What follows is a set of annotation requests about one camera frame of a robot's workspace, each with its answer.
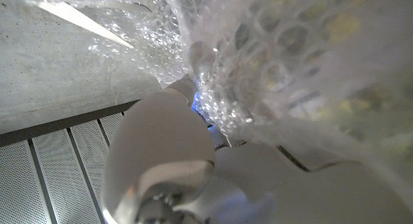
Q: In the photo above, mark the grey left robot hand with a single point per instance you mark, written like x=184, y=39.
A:
x=161, y=137

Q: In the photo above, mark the clear bubble wrap sheet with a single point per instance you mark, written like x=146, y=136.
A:
x=258, y=40

